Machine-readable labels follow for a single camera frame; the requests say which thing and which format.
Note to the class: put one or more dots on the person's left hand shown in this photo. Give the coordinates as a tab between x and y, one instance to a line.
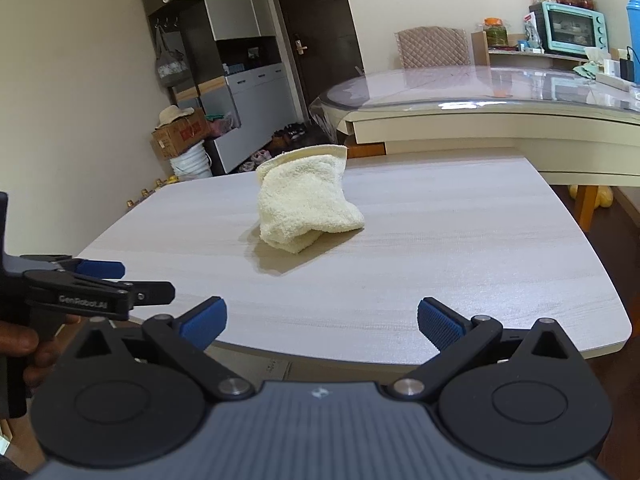
17	340

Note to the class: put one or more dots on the row of yellow-capped bottles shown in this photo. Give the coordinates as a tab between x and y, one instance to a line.
150	191

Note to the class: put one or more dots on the cream dining table glass top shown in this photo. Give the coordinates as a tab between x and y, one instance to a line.
500	125

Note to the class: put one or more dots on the white plastic bucket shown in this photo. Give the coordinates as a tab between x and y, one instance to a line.
192	162

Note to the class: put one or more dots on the light green cloth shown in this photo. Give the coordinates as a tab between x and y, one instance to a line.
586	70

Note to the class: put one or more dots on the yellow plastic object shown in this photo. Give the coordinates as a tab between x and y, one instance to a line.
605	197

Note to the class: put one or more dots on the colourful clothes pile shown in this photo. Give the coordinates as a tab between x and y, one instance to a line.
217	122

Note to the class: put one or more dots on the black power bank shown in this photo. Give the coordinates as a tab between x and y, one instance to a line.
627	67

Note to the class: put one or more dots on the straw hat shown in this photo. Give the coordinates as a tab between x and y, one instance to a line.
175	116

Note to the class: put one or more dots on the tissue box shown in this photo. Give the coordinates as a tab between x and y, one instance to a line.
600	57

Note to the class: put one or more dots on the grey and brown cabinet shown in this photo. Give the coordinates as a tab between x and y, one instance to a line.
235	15

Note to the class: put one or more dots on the red printed cardboard box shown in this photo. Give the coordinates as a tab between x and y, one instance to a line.
180	137

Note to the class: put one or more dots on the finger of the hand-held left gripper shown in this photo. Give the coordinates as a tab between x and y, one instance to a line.
102	269
150	292

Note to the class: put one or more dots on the quilted chair back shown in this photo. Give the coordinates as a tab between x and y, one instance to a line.
432	47

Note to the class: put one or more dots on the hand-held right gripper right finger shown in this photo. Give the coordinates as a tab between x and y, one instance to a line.
440	325

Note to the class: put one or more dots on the dark brown door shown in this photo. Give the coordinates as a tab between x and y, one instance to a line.
320	20

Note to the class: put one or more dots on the wooden side shelf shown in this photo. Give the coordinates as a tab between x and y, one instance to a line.
480	50

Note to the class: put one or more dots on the red and white package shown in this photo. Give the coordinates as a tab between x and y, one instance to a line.
532	30

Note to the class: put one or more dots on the row of shoes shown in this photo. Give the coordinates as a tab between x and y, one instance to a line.
290	132

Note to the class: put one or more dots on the teal toaster oven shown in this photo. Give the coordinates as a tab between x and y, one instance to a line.
570	27

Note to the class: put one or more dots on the brass door lock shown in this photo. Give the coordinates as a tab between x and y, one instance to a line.
301	46

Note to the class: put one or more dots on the green jar orange lid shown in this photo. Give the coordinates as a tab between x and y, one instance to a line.
496	34

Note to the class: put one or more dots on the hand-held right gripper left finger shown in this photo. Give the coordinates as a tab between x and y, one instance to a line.
202	322

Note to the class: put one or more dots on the grey hanging bag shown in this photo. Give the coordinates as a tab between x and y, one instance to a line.
172	67

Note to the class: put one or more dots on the cream terry towel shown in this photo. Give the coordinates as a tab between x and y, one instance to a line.
305	200

